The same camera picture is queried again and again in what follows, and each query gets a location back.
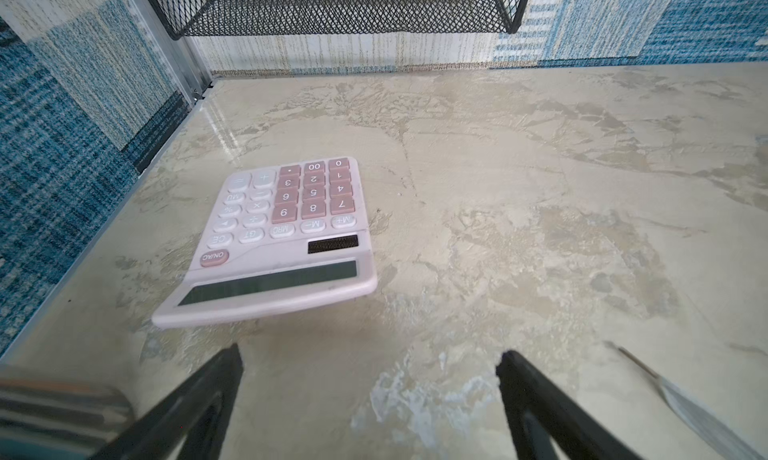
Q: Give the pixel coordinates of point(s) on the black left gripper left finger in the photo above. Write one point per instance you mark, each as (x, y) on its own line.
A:
(192, 421)

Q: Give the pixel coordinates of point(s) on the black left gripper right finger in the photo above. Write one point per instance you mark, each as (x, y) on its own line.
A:
(545, 422)

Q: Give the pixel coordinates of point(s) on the white shoelace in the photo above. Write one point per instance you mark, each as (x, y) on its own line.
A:
(714, 432)

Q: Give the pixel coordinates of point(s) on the clear cup of pencils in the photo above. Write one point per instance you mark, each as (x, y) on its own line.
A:
(43, 417)

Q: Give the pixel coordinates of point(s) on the black mesh shelf rack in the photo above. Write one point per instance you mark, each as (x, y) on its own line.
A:
(228, 18)

